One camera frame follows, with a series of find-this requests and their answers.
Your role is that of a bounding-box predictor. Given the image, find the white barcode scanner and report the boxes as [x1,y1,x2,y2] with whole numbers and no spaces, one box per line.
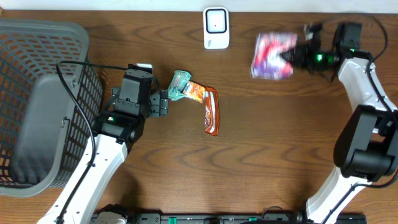
[203,7,230,50]

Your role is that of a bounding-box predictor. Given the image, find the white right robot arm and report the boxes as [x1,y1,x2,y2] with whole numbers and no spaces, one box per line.
[281,22,397,223]

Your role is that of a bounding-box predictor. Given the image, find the grey plastic basket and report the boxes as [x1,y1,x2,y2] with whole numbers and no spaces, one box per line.
[1,19,103,197]

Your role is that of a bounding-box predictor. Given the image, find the red purple tissue pack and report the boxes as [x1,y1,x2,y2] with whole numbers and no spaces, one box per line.
[251,32,297,80]

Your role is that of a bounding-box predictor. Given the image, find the long orange red snack bag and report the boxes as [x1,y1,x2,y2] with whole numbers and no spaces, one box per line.
[205,87,220,136]

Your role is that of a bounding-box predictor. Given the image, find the green snack packet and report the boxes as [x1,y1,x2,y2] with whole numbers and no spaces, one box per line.
[167,70,192,101]

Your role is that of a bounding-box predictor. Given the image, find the small orange snack packet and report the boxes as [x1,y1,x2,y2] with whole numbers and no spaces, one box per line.
[182,81,206,103]

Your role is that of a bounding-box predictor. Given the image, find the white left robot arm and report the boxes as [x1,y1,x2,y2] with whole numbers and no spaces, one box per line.
[39,63,168,223]

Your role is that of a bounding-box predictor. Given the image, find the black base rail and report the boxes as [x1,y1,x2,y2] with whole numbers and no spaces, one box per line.
[90,203,368,224]

